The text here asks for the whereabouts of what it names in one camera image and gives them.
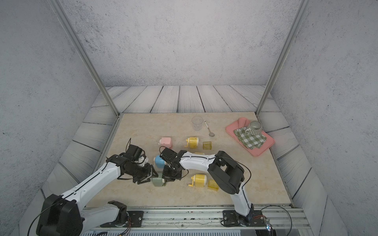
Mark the yellow transparent tray bottom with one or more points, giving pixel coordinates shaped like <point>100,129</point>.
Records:
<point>212,185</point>

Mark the striped ceramic mug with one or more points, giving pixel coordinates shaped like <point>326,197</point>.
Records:
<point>254,128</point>

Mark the metal spoon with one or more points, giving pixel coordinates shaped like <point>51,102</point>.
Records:
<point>211,134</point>

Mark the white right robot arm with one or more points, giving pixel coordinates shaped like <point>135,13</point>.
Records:
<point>225,171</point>

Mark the blue pencil sharpener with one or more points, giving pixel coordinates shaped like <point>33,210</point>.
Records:
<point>159,162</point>

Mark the pink serving tray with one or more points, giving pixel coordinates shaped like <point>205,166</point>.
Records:
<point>243,122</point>

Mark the yellow sharpener top row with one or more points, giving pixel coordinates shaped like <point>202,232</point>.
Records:
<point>192,142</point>

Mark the olive yellow tray top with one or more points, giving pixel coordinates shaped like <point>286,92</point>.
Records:
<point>207,145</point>

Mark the pink pencil sharpener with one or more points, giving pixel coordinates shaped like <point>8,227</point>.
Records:
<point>165,142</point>

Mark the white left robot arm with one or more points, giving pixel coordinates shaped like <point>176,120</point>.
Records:
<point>65,214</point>

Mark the right aluminium frame post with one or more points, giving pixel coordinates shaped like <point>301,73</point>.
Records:
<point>283,54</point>

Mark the green pencil sharpener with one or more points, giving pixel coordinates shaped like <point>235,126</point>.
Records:
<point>158,181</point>

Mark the green checkered cloth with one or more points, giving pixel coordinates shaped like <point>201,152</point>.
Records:
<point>249,141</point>

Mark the left aluminium frame post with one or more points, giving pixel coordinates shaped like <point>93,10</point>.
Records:
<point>63,19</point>

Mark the aluminium front rail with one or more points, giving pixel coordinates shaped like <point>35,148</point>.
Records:
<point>199,220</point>

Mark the clear plastic cup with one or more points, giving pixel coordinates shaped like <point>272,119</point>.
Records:
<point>197,123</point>

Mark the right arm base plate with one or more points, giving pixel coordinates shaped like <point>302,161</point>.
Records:
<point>233,219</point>

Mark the yellow sharpener bottom row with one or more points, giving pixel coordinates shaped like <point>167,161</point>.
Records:
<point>198,180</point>

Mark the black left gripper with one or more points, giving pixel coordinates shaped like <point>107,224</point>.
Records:
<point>149,173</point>

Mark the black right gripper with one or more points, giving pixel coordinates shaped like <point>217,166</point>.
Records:
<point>167,178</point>

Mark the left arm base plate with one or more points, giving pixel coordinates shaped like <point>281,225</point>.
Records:
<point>134,219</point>

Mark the aluminium frame post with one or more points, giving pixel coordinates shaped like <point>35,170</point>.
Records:
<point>63,19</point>
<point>283,54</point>

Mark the yellow sharpener row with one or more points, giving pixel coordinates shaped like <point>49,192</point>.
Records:
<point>198,180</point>
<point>192,142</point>

